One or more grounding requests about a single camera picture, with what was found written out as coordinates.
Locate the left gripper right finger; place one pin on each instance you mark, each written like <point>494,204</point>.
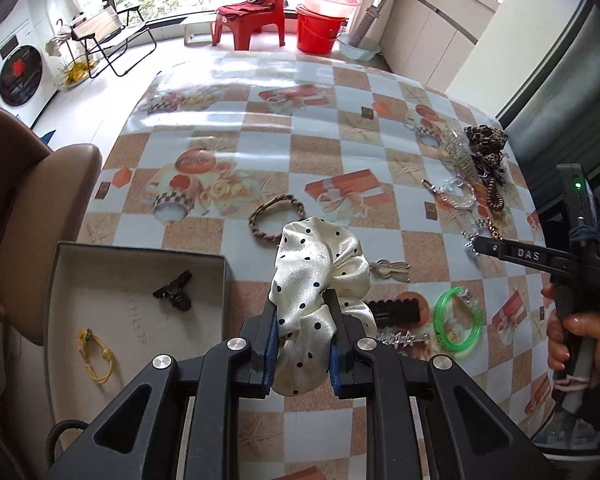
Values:
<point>350,372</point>

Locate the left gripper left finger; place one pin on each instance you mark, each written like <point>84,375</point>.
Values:
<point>256,377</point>

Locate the black scalloped hair clip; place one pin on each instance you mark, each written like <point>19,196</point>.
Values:
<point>411,311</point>

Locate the silver star hair clip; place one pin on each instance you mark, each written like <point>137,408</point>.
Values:
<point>399,340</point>

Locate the white polka dot scrunchie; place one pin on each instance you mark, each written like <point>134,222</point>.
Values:
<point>313,256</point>

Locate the beige metal hair clip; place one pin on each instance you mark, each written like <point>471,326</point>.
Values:
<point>391,270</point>

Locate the small black claw clip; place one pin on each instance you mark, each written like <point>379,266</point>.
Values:
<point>174,292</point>

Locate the green translucent bangle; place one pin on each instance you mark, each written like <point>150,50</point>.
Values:
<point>457,320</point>

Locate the person's right hand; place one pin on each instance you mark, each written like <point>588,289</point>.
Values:
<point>573,333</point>

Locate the grey shallow tray box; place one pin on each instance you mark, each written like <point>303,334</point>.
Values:
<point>102,324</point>

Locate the checkered patterned tablecloth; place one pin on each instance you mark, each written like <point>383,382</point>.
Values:
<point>210,141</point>

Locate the clear plastic claw clip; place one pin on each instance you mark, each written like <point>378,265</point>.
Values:
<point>456,154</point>

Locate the brown leather chair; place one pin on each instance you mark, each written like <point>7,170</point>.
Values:
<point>43,199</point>

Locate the pale blue basin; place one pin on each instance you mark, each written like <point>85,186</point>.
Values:
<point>364,51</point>

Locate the red plastic bucket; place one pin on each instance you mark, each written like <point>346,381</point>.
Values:
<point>317,33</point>

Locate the black folding chair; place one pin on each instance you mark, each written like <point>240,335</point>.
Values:
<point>107,36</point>

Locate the pink plastic basin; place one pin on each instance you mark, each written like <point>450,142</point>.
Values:
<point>333,8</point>

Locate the red plastic chair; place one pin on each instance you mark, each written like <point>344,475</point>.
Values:
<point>246,18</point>

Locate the white washing machine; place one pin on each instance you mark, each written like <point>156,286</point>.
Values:
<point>26,73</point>

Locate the gold chain hair clip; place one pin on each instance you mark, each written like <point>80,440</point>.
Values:
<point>487,224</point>

